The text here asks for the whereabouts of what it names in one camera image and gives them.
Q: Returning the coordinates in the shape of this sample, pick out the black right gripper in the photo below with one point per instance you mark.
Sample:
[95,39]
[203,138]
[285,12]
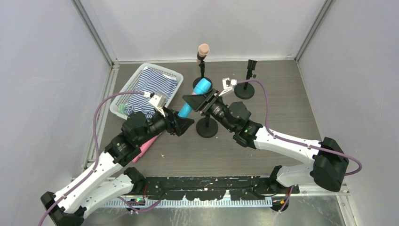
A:
[209,102]

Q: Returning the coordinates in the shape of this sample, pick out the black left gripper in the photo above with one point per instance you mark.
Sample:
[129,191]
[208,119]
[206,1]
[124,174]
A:
[171,121]

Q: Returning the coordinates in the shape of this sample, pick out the black front microphone stand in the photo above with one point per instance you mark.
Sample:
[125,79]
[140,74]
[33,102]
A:
[207,127]

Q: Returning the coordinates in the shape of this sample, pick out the pink microphone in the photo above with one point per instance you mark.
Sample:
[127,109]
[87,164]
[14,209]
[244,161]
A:
[144,148]

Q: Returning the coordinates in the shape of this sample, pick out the beige microphone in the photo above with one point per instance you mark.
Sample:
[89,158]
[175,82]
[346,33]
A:
[203,51]

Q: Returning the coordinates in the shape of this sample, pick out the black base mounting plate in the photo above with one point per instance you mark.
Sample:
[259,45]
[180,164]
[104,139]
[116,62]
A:
[209,188]

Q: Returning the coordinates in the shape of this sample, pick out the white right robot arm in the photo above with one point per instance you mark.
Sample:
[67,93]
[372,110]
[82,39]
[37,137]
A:
[322,162]

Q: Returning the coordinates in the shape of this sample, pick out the blue striped cloth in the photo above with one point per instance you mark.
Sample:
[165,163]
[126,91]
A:
[151,81]

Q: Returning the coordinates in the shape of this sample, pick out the black microphone stand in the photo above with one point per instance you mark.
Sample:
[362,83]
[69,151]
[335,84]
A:
[207,127]
[202,75]
[246,90]

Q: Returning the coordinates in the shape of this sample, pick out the green cloth in basket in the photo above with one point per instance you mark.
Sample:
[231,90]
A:
[122,109]

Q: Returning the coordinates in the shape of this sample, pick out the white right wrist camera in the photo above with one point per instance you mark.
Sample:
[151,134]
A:
[228,86]

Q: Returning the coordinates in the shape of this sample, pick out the white plastic basket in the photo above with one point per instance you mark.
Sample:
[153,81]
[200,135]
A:
[132,84]

